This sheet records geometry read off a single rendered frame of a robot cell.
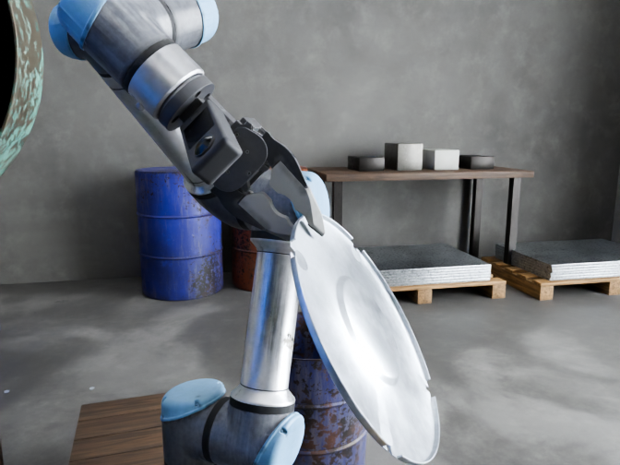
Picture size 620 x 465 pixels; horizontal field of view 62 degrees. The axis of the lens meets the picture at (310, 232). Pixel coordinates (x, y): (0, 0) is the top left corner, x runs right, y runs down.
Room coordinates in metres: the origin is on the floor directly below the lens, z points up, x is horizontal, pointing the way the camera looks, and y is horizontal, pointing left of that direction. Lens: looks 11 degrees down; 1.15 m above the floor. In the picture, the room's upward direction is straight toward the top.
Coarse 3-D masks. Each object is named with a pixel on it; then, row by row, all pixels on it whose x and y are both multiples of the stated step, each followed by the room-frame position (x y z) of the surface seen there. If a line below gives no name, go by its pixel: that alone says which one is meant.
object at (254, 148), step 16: (192, 80) 0.56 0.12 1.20; (208, 80) 0.58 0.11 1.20; (176, 96) 0.55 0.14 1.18; (192, 96) 0.56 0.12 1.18; (208, 96) 0.61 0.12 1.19; (176, 112) 0.55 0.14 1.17; (192, 112) 0.57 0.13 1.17; (224, 112) 0.61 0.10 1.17; (176, 128) 0.60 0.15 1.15; (240, 128) 0.55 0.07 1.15; (256, 128) 0.59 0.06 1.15; (240, 144) 0.55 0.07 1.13; (256, 144) 0.55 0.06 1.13; (240, 160) 0.55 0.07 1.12; (256, 160) 0.55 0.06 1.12; (224, 176) 0.55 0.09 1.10; (240, 176) 0.55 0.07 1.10; (256, 176) 0.61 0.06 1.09
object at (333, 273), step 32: (320, 256) 0.54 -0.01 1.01; (352, 256) 0.64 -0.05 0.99; (320, 288) 0.49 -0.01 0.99; (352, 288) 0.56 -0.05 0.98; (384, 288) 0.68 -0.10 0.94; (320, 320) 0.45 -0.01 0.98; (352, 320) 0.50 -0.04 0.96; (384, 320) 0.58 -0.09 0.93; (320, 352) 0.41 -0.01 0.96; (352, 352) 0.47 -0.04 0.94; (384, 352) 0.52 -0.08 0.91; (416, 352) 0.64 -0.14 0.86; (352, 384) 0.43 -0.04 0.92; (384, 384) 0.49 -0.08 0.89; (416, 384) 0.57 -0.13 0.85; (384, 416) 0.45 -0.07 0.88; (416, 416) 0.52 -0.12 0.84; (384, 448) 0.41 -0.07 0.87; (416, 448) 0.47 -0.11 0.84
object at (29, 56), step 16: (16, 0) 1.13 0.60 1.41; (16, 16) 1.10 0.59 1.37; (32, 16) 1.23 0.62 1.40; (16, 32) 1.09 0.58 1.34; (32, 32) 1.20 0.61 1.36; (16, 48) 1.09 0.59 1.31; (32, 48) 1.19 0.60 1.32; (16, 64) 1.09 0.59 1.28; (32, 64) 1.18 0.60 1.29; (16, 80) 1.09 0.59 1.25; (32, 80) 1.19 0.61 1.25; (16, 96) 1.10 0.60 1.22; (32, 96) 1.20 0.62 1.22; (16, 112) 1.12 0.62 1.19; (32, 112) 1.22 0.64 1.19; (16, 128) 1.15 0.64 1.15; (0, 144) 1.10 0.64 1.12; (16, 144) 1.19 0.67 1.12; (0, 160) 1.15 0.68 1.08
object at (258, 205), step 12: (252, 192) 0.58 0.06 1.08; (264, 192) 0.56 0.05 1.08; (240, 204) 0.55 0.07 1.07; (252, 204) 0.55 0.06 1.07; (264, 204) 0.55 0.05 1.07; (252, 216) 0.55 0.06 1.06; (264, 216) 0.55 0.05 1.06; (276, 216) 0.55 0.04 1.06; (276, 228) 0.55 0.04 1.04; (288, 228) 0.55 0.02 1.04; (288, 240) 0.56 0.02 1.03
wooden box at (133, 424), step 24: (96, 408) 1.39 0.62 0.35; (120, 408) 1.39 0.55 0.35; (144, 408) 1.39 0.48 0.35; (96, 432) 1.27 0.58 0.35; (120, 432) 1.27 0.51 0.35; (144, 432) 1.27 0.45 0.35; (72, 456) 1.16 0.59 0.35; (96, 456) 1.16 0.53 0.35; (120, 456) 1.16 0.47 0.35; (144, 456) 1.16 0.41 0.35
